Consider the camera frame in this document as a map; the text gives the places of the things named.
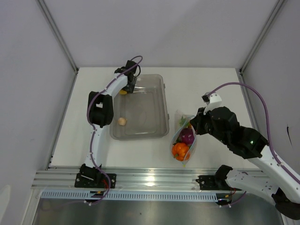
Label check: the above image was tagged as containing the white toy garlic bulb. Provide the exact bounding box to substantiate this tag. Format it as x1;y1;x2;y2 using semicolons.
118;117;127;126

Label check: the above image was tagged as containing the orange toy pumpkin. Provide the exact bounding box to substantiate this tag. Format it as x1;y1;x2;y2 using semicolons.
172;142;190;162

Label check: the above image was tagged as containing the white toy radish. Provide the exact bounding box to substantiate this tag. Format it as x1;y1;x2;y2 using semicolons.
179;115;191;127

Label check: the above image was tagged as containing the aluminium frame post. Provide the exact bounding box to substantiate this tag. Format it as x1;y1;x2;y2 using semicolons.
36;0;79;75
239;0;288;76

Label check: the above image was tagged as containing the yellow toy lemon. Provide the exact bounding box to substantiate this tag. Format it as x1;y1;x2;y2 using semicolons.
119;90;128;95

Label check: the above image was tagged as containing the right aluminium frame post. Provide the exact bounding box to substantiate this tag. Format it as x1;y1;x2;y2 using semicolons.
239;0;288;76

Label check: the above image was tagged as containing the clear grey plastic bin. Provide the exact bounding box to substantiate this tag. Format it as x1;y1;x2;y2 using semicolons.
110;74;169;140

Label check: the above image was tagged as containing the aluminium table edge rail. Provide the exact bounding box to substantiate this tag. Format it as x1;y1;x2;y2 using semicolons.
31;168;216;192

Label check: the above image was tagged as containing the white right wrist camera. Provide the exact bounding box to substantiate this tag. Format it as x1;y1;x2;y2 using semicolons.
202;92;222;115

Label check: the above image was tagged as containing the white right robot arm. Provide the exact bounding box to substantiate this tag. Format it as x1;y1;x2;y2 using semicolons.
190;106;300;220

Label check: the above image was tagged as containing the clear zip top bag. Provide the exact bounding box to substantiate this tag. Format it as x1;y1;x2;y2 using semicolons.
170;110;197;168

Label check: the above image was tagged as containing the purple toy onion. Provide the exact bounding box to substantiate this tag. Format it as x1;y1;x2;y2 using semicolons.
179;128;195;145

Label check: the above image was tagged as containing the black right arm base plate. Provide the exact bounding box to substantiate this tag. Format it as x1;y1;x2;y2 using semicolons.
195;175;234;191

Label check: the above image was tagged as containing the left aluminium frame post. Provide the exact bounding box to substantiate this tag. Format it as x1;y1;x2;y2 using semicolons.
36;0;79;75

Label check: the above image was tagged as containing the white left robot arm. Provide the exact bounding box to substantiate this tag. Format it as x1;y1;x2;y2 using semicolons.
79;55;143;188

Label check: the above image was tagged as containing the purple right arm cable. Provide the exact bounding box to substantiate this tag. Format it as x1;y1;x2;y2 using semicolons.
210;82;300;183

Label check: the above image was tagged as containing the white slotted cable duct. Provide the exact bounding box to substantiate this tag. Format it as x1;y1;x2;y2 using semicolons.
41;189;218;202

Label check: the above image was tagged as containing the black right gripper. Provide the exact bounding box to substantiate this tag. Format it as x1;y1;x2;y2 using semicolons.
189;106;229;145

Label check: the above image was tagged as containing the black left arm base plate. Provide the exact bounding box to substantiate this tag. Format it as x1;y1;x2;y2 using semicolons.
74;173;109;188

